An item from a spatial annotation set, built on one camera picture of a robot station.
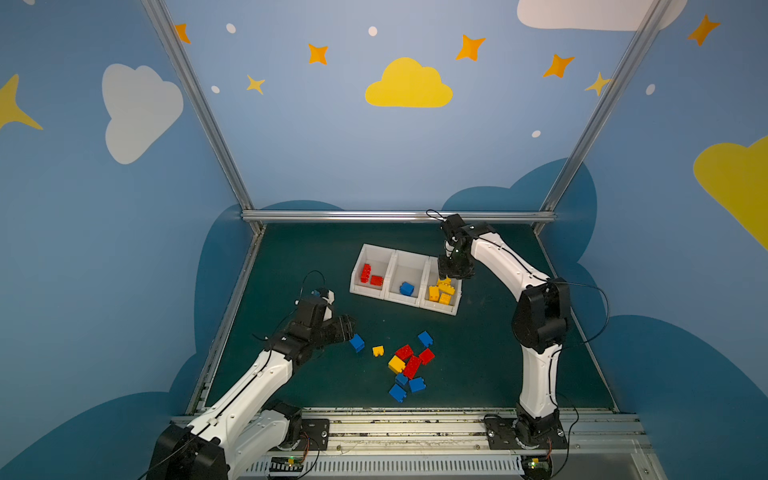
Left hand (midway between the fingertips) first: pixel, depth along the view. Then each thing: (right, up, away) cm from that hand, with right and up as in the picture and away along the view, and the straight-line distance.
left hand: (350, 320), depth 84 cm
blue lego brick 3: (+22, -7, +7) cm, 24 cm away
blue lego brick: (+18, +7, +17) cm, 26 cm away
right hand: (+31, +13, +10) cm, 35 cm away
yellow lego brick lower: (+13, -13, 0) cm, 18 cm away
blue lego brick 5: (+19, -18, -1) cm, 26 cm away
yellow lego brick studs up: (+30, +8, +14) cm, 34 cm away
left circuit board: (-15, -34, -11) cm, 38 cm away
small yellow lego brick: (+8, -10, +4) cm, 14 cm away
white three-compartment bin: (+17, +10, +22) cm, 29 cm away
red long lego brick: (+18, -14, 0) cm, 22 cm away
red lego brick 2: (+7, +10, +21) cm, 24 cm away
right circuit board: (+48, -34, -11) cm, 60 cm away
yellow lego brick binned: (+27, +6, +15) cm, 31 cm away
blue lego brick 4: (+14, -19, -3) cm, 24 cm away
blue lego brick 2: (+2, -8, +4) cm, 9 cm away
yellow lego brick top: (+30, +4, +12) cm, 32 cm away
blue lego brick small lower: (+15, -16, -2) cm, 22 cm away
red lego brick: (+3, +12, +21) cm, 24 cm away
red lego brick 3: (+16, -10, +3) cm, 19 cm away
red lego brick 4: (+22, -11, +2) cm, 25 cm away
